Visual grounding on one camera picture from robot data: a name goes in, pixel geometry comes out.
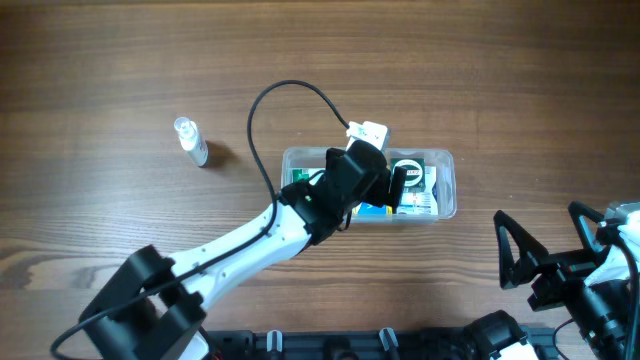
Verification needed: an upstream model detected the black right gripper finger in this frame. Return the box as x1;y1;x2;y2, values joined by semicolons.
568;201;604;253
493;210;549;289

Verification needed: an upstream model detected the blue VapoDrops box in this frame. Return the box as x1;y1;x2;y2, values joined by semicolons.
352;202;393;217

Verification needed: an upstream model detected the green Zam-Buk ointment box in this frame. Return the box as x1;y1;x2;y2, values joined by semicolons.
391;158;426;192

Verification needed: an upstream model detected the white green Panadol box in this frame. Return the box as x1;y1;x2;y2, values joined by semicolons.
291;168;324;185

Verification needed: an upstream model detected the clear plastic container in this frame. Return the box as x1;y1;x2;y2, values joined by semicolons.
281;147;457;224

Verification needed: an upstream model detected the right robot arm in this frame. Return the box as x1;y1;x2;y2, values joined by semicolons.
493;201;639;359

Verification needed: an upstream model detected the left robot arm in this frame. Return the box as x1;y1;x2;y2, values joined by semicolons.
79;140;406;359

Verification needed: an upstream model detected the white medicine box in container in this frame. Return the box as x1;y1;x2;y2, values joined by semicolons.
397;166;439;216

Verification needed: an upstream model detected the left black cable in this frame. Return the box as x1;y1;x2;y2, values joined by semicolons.
49;79;351;360

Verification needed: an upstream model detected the black cable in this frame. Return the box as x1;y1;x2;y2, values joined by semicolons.
49;79;351;360
552;234;640;360

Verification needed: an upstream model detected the right black cable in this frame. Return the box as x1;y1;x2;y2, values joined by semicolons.
552;234;640;360

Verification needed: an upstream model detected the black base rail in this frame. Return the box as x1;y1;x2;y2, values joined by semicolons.
113;327;556;360

